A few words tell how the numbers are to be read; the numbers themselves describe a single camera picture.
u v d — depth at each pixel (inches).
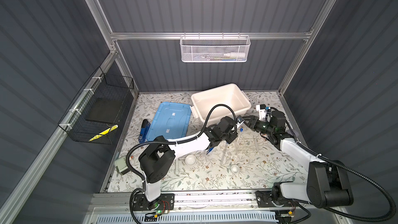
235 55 35.9
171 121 41.4
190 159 33.6
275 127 26.6
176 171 32.3
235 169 32.6
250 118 30.9
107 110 29.1
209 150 35.6
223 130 25.4
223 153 35.1
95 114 27.6
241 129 32.1
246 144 36.6
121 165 31.8
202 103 38.1
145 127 38.9
